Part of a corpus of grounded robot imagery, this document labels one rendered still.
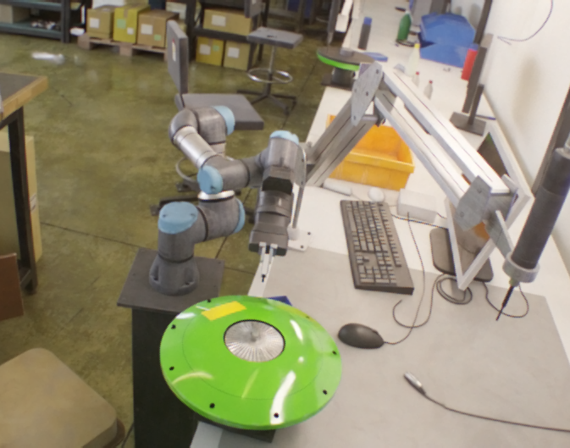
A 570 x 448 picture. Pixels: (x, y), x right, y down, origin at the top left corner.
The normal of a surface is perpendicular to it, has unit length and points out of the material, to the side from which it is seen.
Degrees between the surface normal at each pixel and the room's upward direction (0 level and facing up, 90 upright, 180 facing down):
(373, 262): 6
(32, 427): 0
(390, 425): 0
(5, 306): 90
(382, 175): 94
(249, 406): 24
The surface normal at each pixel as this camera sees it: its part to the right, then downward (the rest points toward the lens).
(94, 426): 0.15, -0.84
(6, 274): 0.58, 0.51
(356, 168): -0.14, 0.58
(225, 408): 0.02, -0.56
